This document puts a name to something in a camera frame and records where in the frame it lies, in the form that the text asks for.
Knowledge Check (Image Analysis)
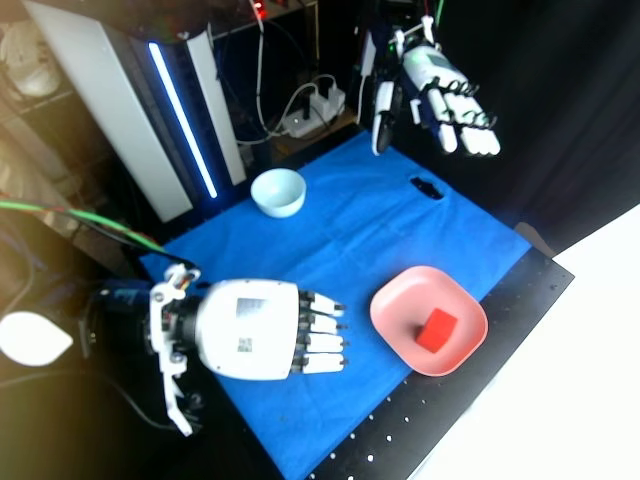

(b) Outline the red block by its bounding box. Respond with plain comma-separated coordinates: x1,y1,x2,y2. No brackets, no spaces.
415,307,459,354

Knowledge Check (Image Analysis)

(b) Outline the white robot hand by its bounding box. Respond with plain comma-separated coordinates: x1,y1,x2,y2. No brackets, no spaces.
192,278,350,382
372,42,502,158

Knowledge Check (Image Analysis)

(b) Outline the blue cloth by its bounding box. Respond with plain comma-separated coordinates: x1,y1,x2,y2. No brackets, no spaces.
139,130,534,480

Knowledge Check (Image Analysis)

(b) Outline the pink square plate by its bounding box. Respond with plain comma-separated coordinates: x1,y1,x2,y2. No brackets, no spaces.
369,265,489,378

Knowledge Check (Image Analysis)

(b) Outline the white power strip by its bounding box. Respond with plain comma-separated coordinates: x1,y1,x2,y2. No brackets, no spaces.
281,87,348,139

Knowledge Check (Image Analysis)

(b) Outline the white cable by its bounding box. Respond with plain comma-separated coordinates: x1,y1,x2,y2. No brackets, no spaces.
252,9,301,146

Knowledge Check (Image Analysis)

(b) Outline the white robot body column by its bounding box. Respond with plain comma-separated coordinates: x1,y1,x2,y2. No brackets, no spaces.
22,0,248,224

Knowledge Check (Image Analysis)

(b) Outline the small black object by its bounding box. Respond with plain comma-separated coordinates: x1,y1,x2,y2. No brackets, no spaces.
409,176,445,202

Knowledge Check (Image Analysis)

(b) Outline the pale green bowl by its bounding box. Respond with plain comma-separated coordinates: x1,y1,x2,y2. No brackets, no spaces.
250,167,307,220

